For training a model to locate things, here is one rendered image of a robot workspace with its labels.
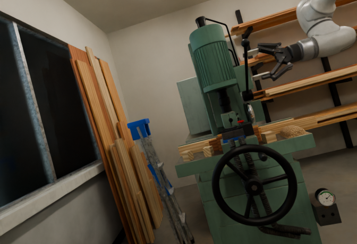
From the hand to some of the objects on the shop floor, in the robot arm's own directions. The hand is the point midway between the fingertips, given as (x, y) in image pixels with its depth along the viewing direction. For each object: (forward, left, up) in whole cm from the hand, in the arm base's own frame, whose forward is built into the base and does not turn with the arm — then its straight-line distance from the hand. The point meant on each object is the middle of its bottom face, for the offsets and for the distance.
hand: (249, 66), depth 95 cm
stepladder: (+118, -21, -117) cm, 168 cm away
